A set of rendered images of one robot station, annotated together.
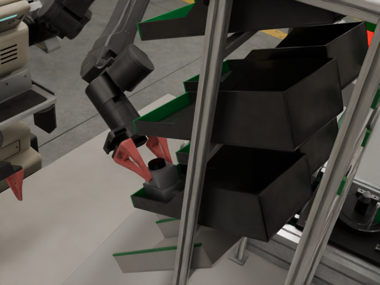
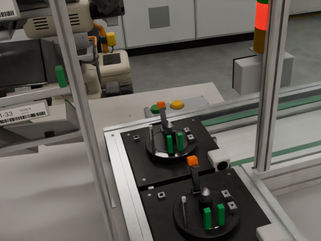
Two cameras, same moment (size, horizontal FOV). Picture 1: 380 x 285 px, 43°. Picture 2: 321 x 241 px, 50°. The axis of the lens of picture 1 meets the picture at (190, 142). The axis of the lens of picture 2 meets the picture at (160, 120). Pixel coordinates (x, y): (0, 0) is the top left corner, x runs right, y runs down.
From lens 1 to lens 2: 0.97 m
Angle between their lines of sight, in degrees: 42
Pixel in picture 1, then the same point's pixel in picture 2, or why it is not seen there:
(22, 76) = (80, 36)
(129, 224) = (75, 149)
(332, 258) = (131, 234)
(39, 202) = (51, 118)
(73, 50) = not seen: hidden behind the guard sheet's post
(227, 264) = (93, 203)
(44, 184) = not seen: hidden behind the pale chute
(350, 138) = not seen: outside the picture
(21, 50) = (82, 18)
